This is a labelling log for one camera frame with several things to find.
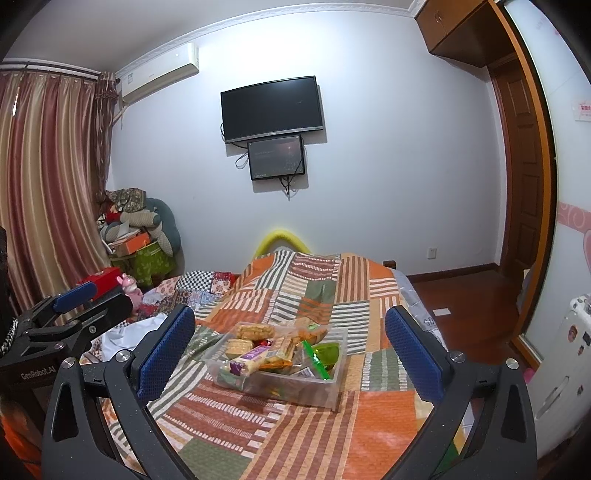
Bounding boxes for curtain rod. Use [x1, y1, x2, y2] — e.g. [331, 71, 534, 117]
[0, 57, 101, 78]

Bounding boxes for white appliance with stickers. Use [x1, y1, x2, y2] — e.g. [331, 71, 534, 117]
[525, 294, 591, 459]

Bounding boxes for red box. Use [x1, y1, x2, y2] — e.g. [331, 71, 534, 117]
[75, 266, 123, 297]

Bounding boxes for wooden overhead cabinet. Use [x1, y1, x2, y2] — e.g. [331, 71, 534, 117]
[414, 0, 519, 69]

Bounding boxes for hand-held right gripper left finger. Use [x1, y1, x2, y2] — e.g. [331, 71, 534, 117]
[41, 304, 197, 480]

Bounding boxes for clear bag of orange snacks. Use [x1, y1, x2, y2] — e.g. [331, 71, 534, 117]
[292, 322, 331, 345]

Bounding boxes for orange printed cloth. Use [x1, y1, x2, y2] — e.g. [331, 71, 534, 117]
[0, 399, 48, 480]

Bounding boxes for black cables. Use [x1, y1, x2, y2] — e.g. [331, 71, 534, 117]
[235, 152, 309, 199]

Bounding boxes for pink plush toy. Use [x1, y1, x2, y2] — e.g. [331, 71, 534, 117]
[117, 272, 145, 306]

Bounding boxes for striped patchwork blanket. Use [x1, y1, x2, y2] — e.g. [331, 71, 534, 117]
[83, 251, 476, 480]

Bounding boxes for wooden door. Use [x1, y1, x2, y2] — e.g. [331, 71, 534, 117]
[488, 53, 546, 281]

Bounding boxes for clear plastic container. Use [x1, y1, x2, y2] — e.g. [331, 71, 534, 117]
[203, 320, 349, 412]

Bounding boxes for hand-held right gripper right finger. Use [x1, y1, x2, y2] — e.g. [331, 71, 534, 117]
[384, 305, 539, 480]

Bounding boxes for black wall television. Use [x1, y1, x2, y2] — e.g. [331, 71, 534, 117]
[220, 76, 325, 145]

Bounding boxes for purple snack packet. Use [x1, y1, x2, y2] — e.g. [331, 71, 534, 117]
[229, 347, 269, 378]

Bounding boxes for white air conditioner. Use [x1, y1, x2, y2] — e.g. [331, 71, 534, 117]
[115, 41, 201, 105]

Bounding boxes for checkered patchwork quilt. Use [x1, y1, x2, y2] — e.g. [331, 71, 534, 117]
[137, 270, 242, 320]

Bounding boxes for white cloth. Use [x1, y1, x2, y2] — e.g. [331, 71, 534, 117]
[93, 313, 168, 361]

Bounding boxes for small black monitor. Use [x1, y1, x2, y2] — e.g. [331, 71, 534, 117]
[246, 134, 308, 182]

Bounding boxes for clear cracker packet gold seam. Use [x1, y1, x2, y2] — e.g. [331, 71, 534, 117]
[236, 324, 277, 341]

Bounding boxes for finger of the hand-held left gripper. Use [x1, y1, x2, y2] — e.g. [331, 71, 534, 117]
[21, 293, 136, 357]
[17, 281, 99, 329]

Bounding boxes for green printed box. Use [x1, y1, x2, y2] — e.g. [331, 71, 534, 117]
[133, 246, 177, 288]

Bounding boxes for striped brown curtain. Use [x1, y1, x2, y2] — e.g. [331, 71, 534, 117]
[0, 69, 117, 319]

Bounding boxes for green snack bag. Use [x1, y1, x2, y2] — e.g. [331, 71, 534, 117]
[302, 340, 341, 380]

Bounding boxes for orange cardboard box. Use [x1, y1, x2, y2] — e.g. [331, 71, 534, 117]
[112, 232, 153, 258]

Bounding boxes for wooden door frame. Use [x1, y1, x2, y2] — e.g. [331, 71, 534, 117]
[488, 0, 560, 370]

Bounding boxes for yellow bed headboard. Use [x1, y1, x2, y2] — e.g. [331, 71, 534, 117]
[252, 226, 311, 256]

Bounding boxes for pile of folded cloths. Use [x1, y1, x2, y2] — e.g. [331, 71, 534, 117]
[98, 187, 163, 243]

